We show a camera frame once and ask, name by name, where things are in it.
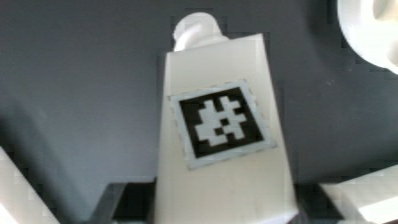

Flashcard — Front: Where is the white stool leg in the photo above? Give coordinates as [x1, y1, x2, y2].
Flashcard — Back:
[155, 12, 299, 224]

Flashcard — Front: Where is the white front fence bar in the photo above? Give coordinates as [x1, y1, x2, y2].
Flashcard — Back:
[0, 148, 61, 224]

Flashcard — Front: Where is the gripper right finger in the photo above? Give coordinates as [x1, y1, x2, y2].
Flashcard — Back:
[292, 184, 343, 224]

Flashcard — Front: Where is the white right fence bar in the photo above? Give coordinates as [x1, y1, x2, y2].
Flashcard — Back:
[322, 165, 398, 224]

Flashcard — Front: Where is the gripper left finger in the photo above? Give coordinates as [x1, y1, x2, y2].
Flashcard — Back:
[84, 182, 155, 224]

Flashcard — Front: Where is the white round stool seat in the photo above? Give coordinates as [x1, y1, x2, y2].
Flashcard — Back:
[338, 0, 398, 75]

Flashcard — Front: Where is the white fence bar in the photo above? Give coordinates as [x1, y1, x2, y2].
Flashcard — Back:
[0, 148, 61, 224]
[322, 165, 398, 224]

